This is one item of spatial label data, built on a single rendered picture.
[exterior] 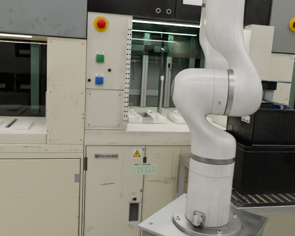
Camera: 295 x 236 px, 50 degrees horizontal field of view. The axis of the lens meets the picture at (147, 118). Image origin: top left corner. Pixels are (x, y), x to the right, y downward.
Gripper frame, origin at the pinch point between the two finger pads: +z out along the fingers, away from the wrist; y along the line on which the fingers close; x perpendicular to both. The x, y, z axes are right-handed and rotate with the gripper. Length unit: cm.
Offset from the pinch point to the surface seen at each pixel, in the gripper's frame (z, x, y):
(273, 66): 26.1, 8.0, -39.2
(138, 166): -40, -44, -39
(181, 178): -20, -49, -34
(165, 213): -44, -38, 25
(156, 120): -28, -25, -58
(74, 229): -70, -76, -38
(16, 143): -97, -33, -39
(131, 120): -42, -25, -58
